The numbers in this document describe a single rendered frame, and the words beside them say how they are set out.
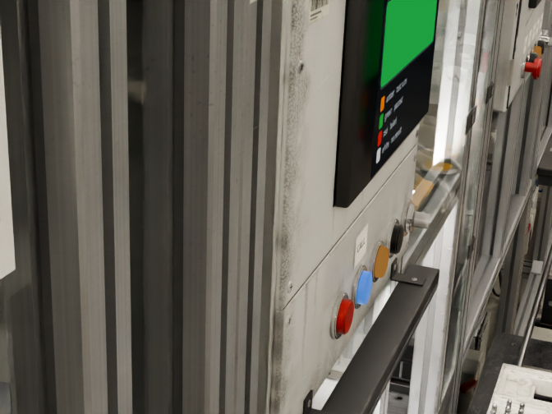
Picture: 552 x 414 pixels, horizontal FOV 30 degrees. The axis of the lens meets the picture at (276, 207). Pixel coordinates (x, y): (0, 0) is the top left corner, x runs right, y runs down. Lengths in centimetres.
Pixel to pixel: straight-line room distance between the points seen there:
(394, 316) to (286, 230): 32
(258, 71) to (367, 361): 36
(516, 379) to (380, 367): 103
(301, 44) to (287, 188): 9
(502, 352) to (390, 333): 145
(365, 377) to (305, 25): 35
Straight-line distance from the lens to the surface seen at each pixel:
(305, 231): 73
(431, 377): 166
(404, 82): 87
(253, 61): 61
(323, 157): 75
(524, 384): 187
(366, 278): 91
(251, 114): 62
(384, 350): 93
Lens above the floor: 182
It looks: 22 degrees down
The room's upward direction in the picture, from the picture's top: 2 degrees clockwise
